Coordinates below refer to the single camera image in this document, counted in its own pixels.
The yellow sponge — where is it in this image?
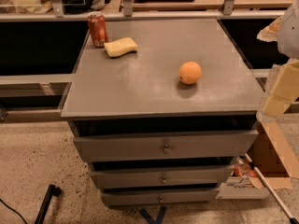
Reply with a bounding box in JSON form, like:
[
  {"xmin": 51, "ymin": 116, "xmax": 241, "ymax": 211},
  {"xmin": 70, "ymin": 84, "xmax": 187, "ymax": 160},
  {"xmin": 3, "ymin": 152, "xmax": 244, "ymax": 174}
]
[{"xmin": 104, "ymin": 37, "xmax": 138, "ymax": 58}]

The bottom grey drawer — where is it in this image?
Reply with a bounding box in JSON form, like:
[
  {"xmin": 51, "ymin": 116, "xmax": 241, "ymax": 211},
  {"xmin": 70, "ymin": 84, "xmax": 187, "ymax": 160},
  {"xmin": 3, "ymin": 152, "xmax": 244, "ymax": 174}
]
[{"xmin": 101, "ymin": 189, "xmax": 219, "ymax": 206}]

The white stick with black tip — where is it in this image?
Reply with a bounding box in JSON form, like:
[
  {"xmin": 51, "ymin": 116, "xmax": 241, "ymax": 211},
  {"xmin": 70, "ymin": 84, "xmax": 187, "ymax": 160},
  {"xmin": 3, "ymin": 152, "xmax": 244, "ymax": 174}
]
[{"xmin": 245, "ymin": 154, "xmax": 299, "ymax": 224}]

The top grey drawer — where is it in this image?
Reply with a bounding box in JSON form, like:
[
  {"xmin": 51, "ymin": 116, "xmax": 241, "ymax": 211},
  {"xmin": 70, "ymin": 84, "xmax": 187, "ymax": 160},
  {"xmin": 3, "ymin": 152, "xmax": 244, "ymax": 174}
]
[{"xmin": 74, "ymin": 130, "xmax": 258, "ymax": 162}]

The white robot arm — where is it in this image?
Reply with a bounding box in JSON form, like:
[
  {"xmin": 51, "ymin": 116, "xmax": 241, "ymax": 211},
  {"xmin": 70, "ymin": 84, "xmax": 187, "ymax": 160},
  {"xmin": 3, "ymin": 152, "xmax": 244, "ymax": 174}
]
[{"xmin": 257, "ymin": 0, "xmax": 299, "ymax": 122}]

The grey drawer cabinet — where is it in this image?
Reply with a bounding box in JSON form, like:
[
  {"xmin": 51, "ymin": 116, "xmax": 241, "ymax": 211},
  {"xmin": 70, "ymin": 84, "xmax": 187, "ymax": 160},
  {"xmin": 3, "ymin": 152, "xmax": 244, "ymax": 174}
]
[{"xmin": 62, "ymin": 20, "xmax": 263, "ymax": 194}]

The middle grey drawer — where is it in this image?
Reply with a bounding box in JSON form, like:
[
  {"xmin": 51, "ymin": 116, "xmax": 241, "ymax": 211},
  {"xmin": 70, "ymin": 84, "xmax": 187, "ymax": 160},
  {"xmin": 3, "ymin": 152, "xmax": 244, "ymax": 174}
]
[{"xmin": 91, "ymin": 165, "xmax": 233, "ymax": 189}]

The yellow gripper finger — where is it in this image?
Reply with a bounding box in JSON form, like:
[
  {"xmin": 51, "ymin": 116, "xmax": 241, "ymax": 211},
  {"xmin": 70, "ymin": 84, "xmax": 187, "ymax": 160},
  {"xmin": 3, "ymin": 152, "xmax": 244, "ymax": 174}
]
[
  {"xmin": 262, "ymin": 60, "xmax": 299, "ymax": 118},
  {"xmin": 257, "ymin": 17, "xmax": 281, "ymax": 42}
]

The black cable on floor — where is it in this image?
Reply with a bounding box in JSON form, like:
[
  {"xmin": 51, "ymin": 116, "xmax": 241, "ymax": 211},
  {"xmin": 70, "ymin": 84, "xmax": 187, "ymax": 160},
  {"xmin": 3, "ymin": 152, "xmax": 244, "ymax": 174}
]
[{"xmin": 0, "ymin": 198, "xmax": 29, "ymax": 224}]

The orange fruit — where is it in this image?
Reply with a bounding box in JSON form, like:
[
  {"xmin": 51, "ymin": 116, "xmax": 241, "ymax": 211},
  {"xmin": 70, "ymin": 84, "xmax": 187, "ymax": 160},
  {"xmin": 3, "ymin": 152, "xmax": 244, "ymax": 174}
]
[{"xmin": 178, "ymin": 62, "xmax": 202, "ymax": 85}]

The orange snack bag in box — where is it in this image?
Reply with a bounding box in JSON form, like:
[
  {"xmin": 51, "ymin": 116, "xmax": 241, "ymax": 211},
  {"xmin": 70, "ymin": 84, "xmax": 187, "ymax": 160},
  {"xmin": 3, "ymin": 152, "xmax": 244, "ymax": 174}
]
[{"xmin": 234, "ymin": 157, "xmax": 258, "ymax": 177}]

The red soda can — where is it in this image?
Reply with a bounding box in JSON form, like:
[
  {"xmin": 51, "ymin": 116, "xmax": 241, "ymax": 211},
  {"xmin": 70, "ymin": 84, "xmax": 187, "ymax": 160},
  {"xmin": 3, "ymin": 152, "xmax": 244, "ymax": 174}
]
[{"xmin": 88, "ymin": 11, "xmax": 108, "ymax": 48}]

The grey drawer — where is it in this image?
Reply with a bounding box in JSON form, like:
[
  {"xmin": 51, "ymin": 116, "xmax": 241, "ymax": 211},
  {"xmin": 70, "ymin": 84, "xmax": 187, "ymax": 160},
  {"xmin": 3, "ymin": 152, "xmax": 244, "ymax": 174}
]
[
  {"xmin": 101, "ymin": 189, "xmax": 219, "ymax": 206},
  {"xmin": 74, "ymin": 130, "xmax": 258, "ymax": 162},
  {"xmin": 91, "ymin": 165, "xmax": 233, "ymax": 189}
]

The cardboard box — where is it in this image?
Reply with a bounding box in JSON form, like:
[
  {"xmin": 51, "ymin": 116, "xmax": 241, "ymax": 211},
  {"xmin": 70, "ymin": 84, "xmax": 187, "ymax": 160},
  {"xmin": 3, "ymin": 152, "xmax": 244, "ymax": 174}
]
[{"xmin": 217, "ymin": 121, "xmax": 299, "ymax": 200}]

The black bar on floor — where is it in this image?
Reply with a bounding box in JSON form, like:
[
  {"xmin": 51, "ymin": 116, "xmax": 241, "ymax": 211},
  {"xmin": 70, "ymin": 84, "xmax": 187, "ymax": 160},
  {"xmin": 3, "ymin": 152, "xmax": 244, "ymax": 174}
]
[{"xmin": 35, "ymin": 185, "xmax": 62, "ymax": 224}]

